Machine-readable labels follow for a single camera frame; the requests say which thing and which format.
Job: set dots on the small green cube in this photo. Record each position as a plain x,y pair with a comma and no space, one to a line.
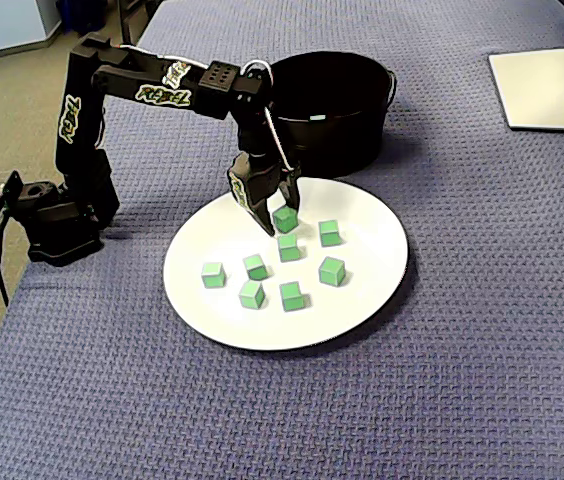
293,297
289,249
332,272
285,220
255,267
329,235
213,276
252,296
317,118

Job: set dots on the blue bin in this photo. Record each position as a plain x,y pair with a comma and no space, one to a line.
82,15

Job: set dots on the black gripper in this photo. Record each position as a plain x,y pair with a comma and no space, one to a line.
258,181

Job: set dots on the black furniture leg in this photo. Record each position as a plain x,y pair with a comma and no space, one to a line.
126,30

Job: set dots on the silver monitor stand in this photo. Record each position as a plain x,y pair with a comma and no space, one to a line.
537,90

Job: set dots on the white round plate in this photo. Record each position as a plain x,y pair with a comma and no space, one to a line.
222,320

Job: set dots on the black metal bucket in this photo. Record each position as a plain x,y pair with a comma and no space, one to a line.
342,145

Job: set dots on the black robot arm with stickers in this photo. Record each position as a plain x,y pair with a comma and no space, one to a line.
82,150

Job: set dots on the blue woven table cloth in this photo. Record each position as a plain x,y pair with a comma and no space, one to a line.
462,300

